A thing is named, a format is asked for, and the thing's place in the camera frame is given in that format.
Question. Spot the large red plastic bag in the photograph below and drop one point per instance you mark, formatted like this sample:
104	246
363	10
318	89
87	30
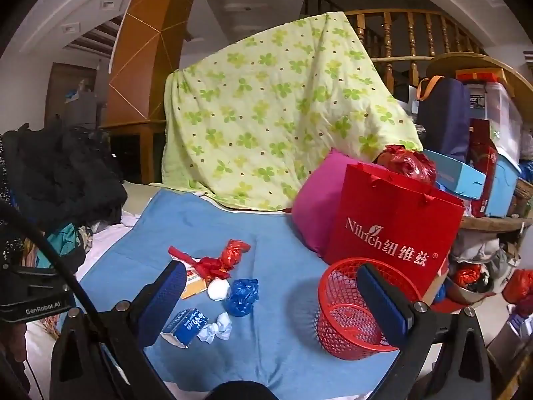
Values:
410	162

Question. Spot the wooden stair railing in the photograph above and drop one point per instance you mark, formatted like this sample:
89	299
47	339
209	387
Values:
387	33

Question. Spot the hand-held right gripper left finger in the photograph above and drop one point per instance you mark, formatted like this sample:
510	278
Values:
168	296

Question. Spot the pink pillow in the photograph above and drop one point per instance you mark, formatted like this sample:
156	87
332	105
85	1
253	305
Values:
316	204

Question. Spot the teal patterned cloth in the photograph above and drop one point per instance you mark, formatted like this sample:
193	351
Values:
66	239

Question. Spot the white tissue wad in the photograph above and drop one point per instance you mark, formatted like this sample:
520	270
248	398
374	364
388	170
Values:
220	326

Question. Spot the small red plastic bag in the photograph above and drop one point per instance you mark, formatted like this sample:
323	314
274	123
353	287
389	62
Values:
466	277

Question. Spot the dark red box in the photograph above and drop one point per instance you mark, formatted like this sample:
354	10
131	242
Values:
487	166

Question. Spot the blue blanket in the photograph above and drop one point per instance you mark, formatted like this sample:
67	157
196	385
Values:
270	341

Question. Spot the green floral quilt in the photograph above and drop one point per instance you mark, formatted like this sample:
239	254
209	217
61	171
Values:
258	112

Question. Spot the light blue storage bin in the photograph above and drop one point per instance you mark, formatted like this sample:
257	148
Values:
504	187

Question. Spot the wooden door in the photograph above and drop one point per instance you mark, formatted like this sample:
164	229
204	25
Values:
58	91

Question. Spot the red paper gift bag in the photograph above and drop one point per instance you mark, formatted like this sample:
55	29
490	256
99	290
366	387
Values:
395	216

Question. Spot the dark wooden cabinet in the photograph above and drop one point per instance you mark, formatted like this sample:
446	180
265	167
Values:
129	150

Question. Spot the white blue medicine box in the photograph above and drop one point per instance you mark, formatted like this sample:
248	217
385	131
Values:
185	327

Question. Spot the wicker basket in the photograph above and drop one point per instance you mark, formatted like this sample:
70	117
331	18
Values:
524	189

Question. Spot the steel basin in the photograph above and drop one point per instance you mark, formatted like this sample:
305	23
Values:
470	296

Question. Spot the clear storage box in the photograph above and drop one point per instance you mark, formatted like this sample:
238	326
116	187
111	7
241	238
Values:
499	112

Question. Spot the round wooden tabletop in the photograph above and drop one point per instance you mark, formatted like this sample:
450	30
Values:
458	60

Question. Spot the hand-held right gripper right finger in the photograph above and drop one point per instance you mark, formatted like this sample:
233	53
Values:
381	308

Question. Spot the small yellow carton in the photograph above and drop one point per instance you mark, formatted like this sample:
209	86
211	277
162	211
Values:
193	288

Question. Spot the teal shoebox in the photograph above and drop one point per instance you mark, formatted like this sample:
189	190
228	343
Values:
458	175

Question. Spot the wooden table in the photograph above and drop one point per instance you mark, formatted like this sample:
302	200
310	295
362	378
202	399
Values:
491	223

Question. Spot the white plastic bag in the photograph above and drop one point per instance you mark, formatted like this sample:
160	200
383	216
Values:
479	246

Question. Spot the black clothing pile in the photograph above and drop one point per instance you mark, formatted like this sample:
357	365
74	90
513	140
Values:
62	175

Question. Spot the orange wooden column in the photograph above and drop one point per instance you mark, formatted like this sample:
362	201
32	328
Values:
141	50

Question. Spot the blue plastic bag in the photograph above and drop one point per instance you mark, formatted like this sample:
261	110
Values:
241	298

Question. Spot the navy tote bag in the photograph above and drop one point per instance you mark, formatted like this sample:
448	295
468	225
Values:
445	121

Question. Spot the white paper ball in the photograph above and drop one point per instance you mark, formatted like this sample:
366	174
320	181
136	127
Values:
218	289

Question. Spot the red mesh basket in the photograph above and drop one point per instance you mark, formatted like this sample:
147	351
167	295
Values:
345	325

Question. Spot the red orange flat box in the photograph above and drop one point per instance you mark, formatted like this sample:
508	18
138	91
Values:
479	76

